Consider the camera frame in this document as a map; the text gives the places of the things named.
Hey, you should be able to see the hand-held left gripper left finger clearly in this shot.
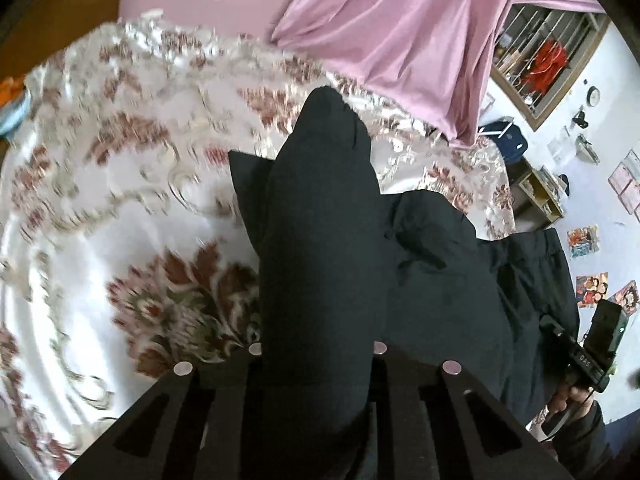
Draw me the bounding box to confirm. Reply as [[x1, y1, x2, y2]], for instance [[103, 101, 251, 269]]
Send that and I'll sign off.
[[60, 342, 266, 480]]

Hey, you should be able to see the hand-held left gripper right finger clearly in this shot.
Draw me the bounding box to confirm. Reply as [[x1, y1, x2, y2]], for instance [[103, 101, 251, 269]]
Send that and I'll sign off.
[[367, 340, 576, 480]]

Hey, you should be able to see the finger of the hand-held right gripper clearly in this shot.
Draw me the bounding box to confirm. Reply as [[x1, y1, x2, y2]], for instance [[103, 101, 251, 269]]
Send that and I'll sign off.
[[537, 312, 581, 358]]

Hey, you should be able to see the black coat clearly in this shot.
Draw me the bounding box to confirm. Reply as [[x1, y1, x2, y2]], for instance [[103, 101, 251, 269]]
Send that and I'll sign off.
[[227, 86, 582, 480]]

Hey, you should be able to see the person's right forearm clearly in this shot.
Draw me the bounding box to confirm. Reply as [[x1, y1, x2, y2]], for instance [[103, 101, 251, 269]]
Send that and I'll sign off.
[[545, 400, 640, 480]]

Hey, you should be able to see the person's right hand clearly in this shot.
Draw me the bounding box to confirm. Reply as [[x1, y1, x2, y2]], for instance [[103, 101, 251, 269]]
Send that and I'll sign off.
[[530, 382, 597, 444]]

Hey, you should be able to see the wooden shelf unit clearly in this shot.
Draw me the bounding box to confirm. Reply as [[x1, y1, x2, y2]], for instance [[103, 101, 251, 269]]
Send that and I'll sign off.
[[510, 157, 571, 234]]

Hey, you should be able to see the dark blue bag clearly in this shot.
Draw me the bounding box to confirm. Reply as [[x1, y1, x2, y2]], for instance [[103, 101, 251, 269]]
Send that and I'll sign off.
[[475, 118, 529, 164]]

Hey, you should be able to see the floral satin bedspread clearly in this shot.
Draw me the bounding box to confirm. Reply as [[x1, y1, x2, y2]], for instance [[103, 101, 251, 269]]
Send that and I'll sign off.
[[0, 21, 517, 480]]

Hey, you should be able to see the red hanging cloth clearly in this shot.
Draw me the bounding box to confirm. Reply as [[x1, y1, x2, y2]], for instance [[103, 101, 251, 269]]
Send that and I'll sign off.
[[522, 40, 569, 94]]

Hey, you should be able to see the wooden framed barred window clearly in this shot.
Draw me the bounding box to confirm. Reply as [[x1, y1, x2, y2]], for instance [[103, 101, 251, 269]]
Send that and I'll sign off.
[[490, 2, 614, 133]]

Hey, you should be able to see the pink curtain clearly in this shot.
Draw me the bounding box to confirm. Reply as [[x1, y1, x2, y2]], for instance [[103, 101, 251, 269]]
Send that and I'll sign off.
[[270, 0, 609, 149]]

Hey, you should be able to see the brown wooden panel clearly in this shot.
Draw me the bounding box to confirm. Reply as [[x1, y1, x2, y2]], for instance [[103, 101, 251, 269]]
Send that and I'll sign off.
[[0, 0, 127, 69]]

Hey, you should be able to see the cartoon boy wall poster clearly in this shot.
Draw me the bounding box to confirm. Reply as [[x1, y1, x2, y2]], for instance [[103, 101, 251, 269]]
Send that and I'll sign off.
[[607, 280, 640, 317]]

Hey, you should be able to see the cartoon faces wall poster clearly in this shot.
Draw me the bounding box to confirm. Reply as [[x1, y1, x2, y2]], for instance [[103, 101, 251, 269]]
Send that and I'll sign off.
[[575, 272, 610, 309]]

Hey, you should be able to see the cartoon group wall poster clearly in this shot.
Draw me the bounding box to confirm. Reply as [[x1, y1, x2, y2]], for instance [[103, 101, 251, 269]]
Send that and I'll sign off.
[[566, 224, 601, 260]]

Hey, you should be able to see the grid of wall certificates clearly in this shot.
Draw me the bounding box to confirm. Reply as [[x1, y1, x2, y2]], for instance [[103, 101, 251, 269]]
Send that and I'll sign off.
[[607, 148, 640, 217]]

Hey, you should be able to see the small wall rack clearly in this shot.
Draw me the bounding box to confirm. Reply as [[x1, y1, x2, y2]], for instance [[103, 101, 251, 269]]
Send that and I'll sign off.
[[575, 133, 601, 165]]

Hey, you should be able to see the white paper on wall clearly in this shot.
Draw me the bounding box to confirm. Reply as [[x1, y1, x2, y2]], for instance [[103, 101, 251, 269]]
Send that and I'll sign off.
[[547, 127, 574, 164]]

